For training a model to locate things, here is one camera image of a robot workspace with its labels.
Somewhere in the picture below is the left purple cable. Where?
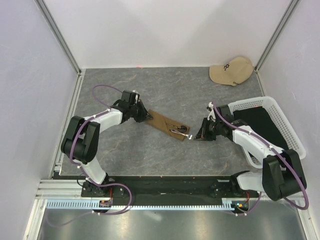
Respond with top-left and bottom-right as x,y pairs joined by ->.
46,84 -> 133,228

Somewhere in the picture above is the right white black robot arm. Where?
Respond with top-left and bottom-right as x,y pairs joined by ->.
195,117 -> 308,201

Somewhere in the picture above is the purple cable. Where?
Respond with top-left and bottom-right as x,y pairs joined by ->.
46,84 -> 133,228
211,101 -> 310,216

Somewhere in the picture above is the silver fork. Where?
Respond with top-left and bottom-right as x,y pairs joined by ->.
169,128 -> 196,140

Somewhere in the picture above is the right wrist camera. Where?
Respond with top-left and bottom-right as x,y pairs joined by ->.
207,102 -> 233,122

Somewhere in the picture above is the black spoon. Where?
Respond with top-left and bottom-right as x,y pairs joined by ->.
166,123 -> 188,133

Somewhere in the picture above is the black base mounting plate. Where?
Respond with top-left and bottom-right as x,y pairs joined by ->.
81,176 -> 259,199

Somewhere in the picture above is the right aluminium frame post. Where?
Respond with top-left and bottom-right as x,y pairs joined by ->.
254,0 -> 301,72

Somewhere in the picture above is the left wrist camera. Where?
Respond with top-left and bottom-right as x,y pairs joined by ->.
120,90 -> 140,106

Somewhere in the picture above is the light blue cable duct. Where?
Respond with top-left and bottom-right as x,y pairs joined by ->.
46,198 -> 245,211

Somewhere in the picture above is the black cloth in basket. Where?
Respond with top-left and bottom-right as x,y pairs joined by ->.
233,106 -> 289,150

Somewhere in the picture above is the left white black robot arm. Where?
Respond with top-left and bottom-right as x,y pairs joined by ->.
60,100 -> 153,197

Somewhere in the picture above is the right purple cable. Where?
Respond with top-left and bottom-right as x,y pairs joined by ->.
211,101 -> 310,216

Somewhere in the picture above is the white plastic basket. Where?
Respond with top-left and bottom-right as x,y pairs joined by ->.
228,96 -> 307,160

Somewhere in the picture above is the brown cloth napkin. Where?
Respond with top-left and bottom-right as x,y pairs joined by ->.
146,109 -> 190,141

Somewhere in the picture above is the beige baseball cap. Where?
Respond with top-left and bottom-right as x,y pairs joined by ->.
209,56 -> 254,87

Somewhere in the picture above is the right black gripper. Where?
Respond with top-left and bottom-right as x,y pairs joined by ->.
194,117 -> 222,141

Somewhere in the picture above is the front aluminium rail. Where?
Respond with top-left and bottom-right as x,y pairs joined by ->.
34,178 -> 310,201

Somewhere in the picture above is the left aluminium frame post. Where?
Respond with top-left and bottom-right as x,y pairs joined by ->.
34,0 -> 83,75

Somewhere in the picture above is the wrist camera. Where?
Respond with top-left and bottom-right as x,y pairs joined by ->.
120,90 -> 140,106
207,102 -> 233,122

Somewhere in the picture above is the aluminium frame post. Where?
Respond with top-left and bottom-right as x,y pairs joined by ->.
34,0 -> 83,75
254,0 -> 301,72

